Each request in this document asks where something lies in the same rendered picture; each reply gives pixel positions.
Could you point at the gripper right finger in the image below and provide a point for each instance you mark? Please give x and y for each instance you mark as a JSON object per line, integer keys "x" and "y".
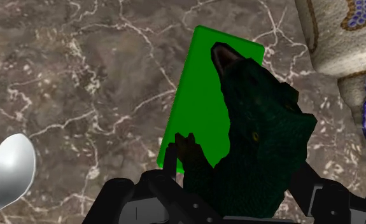
{"x": 328, "y": 198}

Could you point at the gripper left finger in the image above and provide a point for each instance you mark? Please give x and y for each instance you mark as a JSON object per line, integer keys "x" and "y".
{"x": 157, "y": 192}

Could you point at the dark green animal figure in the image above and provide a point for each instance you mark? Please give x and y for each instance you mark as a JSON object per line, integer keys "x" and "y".
{"x": 257, "y": 139}

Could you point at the green flat board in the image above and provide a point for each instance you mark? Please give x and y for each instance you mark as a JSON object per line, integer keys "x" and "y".
{"x": 198, "y": 102}

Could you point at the silver spoon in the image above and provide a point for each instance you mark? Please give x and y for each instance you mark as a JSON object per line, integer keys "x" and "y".
{"x": 7, "y": 173}

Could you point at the beige patterned vase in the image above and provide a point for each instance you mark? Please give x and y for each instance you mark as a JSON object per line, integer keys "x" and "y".
{"x": 344, "y": 40}

